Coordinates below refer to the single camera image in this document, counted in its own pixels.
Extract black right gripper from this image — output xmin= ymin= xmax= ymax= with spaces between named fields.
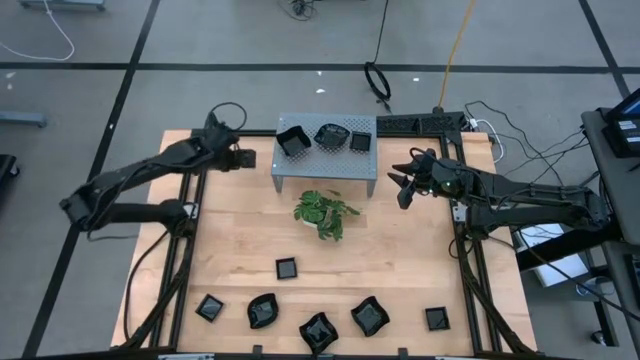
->
xmin=387 ymin=148 xmax=459 ymax=210

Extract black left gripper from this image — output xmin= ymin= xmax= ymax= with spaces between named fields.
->
xmin=201 ymin=124 xmax=257 ymax=174

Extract leaf-shaped black plate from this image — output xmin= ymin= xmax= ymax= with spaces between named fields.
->
xmin=246 ymin=292 xmax=279 ymax=330
xmin=313 ymin=122 xmax=351 ymax=150

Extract grey perforated metal shelf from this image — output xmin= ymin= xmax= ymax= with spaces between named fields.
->
xmin=270 ymin=111 xmax=379 ymax=199

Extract green plant in white pot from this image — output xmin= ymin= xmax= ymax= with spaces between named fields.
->
xmin=292 ymin=188 xmax=361 ymax=243

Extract black desk beam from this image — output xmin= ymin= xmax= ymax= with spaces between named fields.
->
xmin=514 ymin=213 xmax=624 ymax=274

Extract white box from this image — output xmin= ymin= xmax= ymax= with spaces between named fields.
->
xmin=509 ymin=219 xmax=592 ymax=289

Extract grey side desk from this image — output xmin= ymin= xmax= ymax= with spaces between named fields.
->
xmin=581 ymin=107 xmax=640 ymax=360

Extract bluish round object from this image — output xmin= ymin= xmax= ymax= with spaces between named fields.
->
xmin=574 ymin=276 xmax=609 ymax=301

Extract grey metal floor bar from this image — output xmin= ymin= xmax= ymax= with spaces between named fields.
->
xmin=0 ymin=110 xmax=49 ymax=128

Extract laptop with blue screen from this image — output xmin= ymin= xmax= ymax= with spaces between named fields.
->
xmin=601 ymin=88 xmax=640 ymax=159

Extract black chair base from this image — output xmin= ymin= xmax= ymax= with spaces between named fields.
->
xmin=0 ymin=153 xmax=21 ymax=180

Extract grey cart base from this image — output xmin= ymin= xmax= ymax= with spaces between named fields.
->
xmin=18 ymin=0 xmax=107 ymax=12

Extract black aluminium table frame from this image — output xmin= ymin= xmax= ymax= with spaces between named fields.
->
xmin=112 ymin=112 xmax=539 ymax=360

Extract black lattice frame bracket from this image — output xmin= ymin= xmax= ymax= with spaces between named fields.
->
xmin=375 ymin=112 xmax=467 ymax=136

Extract black left wrist camera cable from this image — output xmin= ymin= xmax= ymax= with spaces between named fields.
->
xmin=209 ymin=101 xmax=249 ymax=132

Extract yellow hanging cable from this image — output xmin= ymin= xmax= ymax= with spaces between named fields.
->
xmin=438 ymin=0 xmax=476 ymax=109

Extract black hanging cable with coil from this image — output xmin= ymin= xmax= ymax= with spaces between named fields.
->
xmin=363 ymin=0 xmax=394 ymax=114

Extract black cable tangle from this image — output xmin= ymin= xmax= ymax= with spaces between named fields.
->
xmin=277 ymin=0 xmax=321 ymax=22

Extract black left arm base cable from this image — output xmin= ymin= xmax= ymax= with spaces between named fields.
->
xmin=122 ymin=230 xmax=171 ymax=344

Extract white floor cable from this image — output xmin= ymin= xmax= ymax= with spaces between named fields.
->
xmin=0 ymin=0 xmax=76 ymax=63

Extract silver metal bracket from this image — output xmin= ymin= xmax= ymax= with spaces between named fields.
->
xmin=157 ymin=352 xmax=216 ymax=360

